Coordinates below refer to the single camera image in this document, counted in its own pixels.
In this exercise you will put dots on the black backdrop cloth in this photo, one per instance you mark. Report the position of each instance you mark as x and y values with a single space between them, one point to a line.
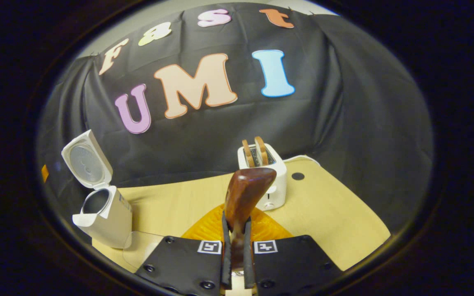
344 115

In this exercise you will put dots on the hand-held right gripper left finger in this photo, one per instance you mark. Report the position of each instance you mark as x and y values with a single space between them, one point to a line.
183 265

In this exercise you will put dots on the clear box of white rice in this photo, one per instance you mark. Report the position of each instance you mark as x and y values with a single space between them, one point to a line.
140 248

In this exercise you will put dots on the white rice cooker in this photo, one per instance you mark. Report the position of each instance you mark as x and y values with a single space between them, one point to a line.
115 222

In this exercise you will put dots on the brown wooden spoon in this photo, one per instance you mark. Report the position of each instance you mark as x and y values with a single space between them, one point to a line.
245 193

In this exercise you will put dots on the toast bread slice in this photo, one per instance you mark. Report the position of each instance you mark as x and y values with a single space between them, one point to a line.
247 154
261 151

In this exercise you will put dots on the white toaster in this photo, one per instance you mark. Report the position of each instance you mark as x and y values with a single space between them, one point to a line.
278 193

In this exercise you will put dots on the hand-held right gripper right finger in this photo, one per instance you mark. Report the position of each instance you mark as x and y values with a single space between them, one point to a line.
294 265

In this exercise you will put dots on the black round table cap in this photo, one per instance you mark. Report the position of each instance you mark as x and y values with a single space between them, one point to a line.
298 176

